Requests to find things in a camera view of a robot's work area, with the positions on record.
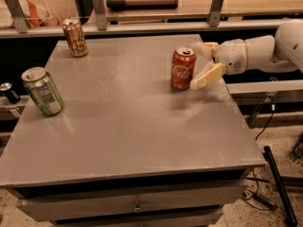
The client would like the blue soda can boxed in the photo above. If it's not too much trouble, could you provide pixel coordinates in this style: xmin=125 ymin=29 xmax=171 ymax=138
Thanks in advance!
xmin=0 ymin=82 xmax=21 ymax=104

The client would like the left grey metal bracket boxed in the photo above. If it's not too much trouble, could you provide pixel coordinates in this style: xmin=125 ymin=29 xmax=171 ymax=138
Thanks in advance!
xmin=4 ymin=0 xmax=30 ymax=33

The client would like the middle grey metal bracket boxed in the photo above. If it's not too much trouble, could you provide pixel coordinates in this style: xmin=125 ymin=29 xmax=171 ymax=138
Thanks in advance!
xmin=92 ymin=0 xmax=107 ymax=30

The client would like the black cable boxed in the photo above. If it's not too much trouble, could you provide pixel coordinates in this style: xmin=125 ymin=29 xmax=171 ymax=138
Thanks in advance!
xmin=240 ymin=95 xmax=278 ymax=212

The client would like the right grey metal bracket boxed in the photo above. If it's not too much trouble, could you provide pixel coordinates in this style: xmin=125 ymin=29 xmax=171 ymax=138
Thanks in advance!
xmin=206 ymin=0 xmax=223 ymax=27

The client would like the green soda can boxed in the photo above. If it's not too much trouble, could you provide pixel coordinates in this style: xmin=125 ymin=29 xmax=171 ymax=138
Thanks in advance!
xmin=21 ymin=67 xmax=63 ymax=116

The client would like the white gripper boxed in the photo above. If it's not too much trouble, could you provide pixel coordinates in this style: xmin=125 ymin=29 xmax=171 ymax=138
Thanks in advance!
xmin=190 ymin=39 xmax=247 ymax=90

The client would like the metal drawer handle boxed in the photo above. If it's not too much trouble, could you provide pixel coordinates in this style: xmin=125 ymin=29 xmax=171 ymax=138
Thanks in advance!
xmin=133 ymin=201 xmax=143 ymax=213

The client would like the orange-gold soda can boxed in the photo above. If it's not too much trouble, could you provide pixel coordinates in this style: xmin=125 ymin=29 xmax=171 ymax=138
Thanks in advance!
xmin=62 ymin=19 xmax=88 ymax=57

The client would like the black wire basket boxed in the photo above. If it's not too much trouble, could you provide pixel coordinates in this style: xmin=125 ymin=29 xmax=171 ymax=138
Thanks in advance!
xmin=290 ymin=136 xmax=303 ymax=166

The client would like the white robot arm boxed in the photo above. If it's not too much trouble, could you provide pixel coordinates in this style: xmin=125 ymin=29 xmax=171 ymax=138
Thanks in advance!
xmin=190 ymin=19 xmax=303 ymax=90

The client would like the red coca-cola can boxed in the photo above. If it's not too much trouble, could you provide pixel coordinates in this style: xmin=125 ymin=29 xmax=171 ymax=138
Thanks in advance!
xmin=170 ymin=45 xmax=196 ymax=90

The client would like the black metal bar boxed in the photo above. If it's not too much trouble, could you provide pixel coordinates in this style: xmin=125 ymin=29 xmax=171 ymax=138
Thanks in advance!
xmin=263 ymin=146 xmax=298 ymax=227

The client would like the grey metal bracket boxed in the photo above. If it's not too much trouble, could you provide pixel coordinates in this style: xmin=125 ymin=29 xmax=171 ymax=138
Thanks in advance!
xmin=4 ymin=0 xmax=30 ymax=33
xmin=92 ymin=0 xmax=107 ymax=30
xmin=206 ymin=0 xmax=223 ymax=27

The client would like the orange white bag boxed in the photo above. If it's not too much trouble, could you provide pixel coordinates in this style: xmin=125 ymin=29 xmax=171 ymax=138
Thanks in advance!
xmin=0 ymin=0 xmax=61 ymax=29

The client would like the grey drawer cabinet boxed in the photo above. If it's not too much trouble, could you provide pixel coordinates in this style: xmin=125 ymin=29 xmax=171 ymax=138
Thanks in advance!
xmin=0 ymin=35 xmax=265 ymax=227

